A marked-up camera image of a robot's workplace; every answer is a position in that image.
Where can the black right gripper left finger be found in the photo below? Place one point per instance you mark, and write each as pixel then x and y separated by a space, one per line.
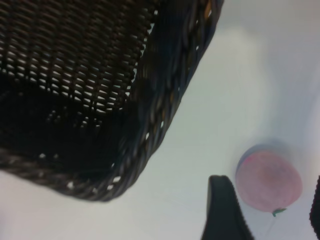
pixel 225 215

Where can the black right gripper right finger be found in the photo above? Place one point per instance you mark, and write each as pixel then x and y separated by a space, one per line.
pixel 315 207

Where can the pink peach with green leaf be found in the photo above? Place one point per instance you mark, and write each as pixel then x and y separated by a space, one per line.
pixel 268 182

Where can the dark brown woven wicker basket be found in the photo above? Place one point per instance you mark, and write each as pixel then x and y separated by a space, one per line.
pixel 87 75

